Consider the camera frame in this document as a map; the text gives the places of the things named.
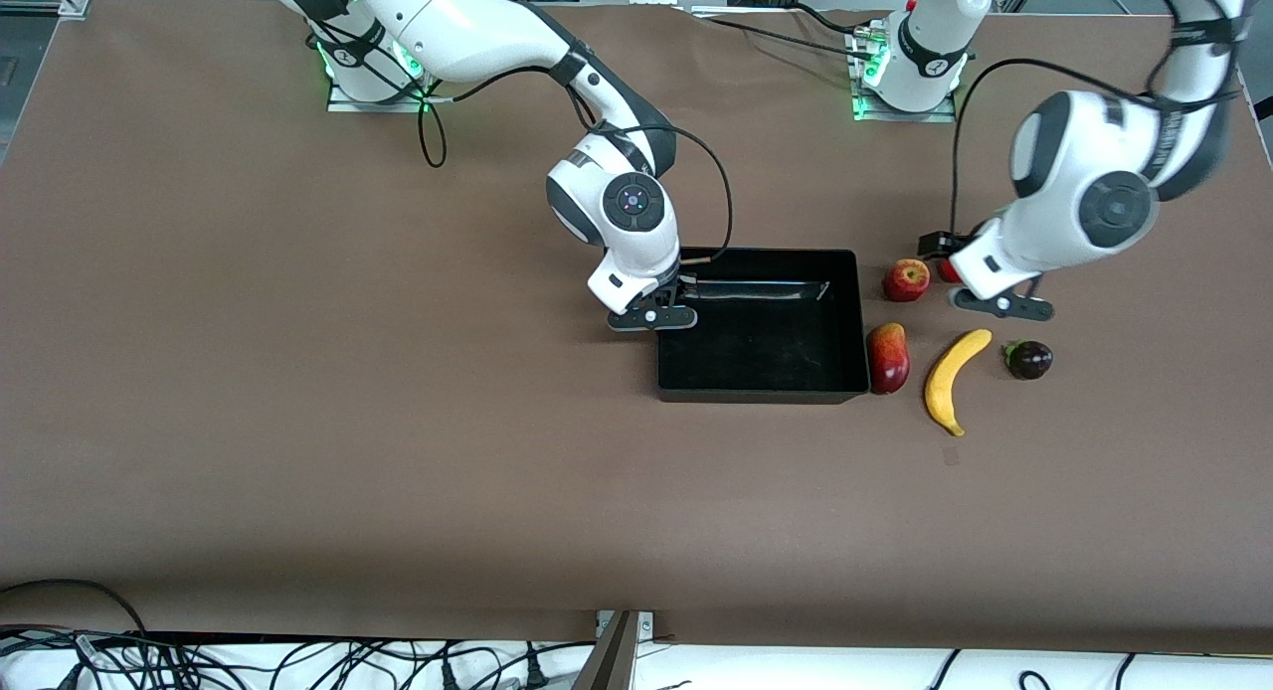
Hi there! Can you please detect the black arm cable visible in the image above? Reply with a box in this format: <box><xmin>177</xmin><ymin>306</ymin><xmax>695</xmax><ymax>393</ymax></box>
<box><xmin>308</xmin><ymin>14</ymin><xmax>558</xmax><ymax>170</ymax></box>
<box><xmin>557</xmin><ymin>69</ymin><xmax>735</xmax><ymax>265</ymax></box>
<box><xmin>950</xmin><ymin>0</ymin><xmax>1249</xmax><ymax>240</ymax></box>

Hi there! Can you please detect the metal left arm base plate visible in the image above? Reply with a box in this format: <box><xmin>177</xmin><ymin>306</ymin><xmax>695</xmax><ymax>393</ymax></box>
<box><xmin>848</xmin><ymin>22</ymin><xmax>958</xmax><ymax>123</ymax></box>

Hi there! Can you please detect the yellow banana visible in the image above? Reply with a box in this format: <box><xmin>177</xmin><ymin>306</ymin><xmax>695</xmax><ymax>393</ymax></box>
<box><xmin>924</xmin><ymin>328</ymin><xmax>994</xmax><ymax>437</ymax></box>

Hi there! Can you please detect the grey metal post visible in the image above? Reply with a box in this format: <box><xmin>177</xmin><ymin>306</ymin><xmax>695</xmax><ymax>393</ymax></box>
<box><xmin>571</xmin><ymin>611</ymin><xmax>639</xmax><ymax>690</ymax></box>

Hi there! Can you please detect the red yellow mango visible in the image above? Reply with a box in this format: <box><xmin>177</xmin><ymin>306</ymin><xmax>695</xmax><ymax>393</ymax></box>
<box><xmin>867</xmin><ymin>322</ymin><xmax>911</xmax><ymax>396</ymax></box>

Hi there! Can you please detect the red apple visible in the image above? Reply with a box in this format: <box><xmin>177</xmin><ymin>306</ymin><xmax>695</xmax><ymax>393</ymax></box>
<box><xmin>882</xmin><ymin>259</ymin><xmax>932</xmax><ymax>303</ymax></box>

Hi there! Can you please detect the black plastic box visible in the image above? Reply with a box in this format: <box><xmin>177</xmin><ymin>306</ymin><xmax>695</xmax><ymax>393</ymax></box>
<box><xmin>655</xmin><ymin>249</ymin><xmax>871</xmax><ymax>405</ymax></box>

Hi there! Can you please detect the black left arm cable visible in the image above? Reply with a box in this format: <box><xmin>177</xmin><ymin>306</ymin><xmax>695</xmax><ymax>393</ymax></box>
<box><xmin>950</xmin><ymin>0</ymin><xmax>1249</xmax><ymax>240</ymax></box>

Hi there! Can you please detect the dark purple eggplant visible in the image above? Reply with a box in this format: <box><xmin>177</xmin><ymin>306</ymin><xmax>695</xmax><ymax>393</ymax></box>
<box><xmin>1002</xmin><ymin>339</ymin><xmax>1054</xmax><ymax>381</ymax></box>

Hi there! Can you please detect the metal table bracket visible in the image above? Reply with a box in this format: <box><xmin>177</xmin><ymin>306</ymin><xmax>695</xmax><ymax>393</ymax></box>
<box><xmin>596</xmin><ymin>610</ymin><xmax>655</xmax><ymax>641</ymax></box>

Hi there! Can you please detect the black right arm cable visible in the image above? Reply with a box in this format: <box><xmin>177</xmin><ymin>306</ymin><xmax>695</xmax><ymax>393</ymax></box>
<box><xmin>308</xmin><ymin>14</ymin><xmax>558</xmax><ymax>170</ymax></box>
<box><xmin>557</xmin><ymin>69</ymin><xmax>735</xmax><ymax>265</ymax></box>

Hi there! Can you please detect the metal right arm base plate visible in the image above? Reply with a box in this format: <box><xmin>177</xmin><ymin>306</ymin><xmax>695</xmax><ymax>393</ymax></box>
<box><xmin>327</xmin><ymin>69</ymin><xmax>432</xmax><ymax>113</ymax></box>

